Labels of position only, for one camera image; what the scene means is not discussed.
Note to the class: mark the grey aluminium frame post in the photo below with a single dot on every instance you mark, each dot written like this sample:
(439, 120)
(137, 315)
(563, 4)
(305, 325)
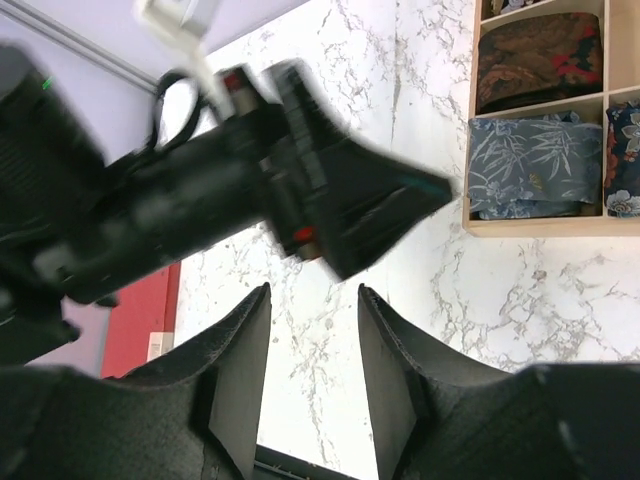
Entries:
(31, 18)

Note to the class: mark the red flat box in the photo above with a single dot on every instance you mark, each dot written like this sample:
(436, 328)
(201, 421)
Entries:
(142, 326)

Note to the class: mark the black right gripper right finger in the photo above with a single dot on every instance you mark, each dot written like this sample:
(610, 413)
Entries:
(436, 413)

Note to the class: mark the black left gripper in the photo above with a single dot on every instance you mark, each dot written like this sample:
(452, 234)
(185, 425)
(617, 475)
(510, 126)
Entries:
(322, 194)

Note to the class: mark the grey blue rolled tie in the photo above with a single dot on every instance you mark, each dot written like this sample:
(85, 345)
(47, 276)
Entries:
(543, 166)

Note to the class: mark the dark blue floral tie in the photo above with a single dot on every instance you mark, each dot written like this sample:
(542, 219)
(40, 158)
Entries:
(621, 185)

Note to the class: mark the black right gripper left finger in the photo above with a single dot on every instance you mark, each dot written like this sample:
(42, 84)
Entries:
(191, 413)

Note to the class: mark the multicolour patterned rolled tie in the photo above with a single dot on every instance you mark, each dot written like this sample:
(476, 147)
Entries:
(500, 7)

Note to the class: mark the dark brown rolled tie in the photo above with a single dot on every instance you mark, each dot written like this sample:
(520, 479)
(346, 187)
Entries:
(539, 59)

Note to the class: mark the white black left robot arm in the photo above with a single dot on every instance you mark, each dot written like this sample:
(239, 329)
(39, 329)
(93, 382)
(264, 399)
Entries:
(75, 227)

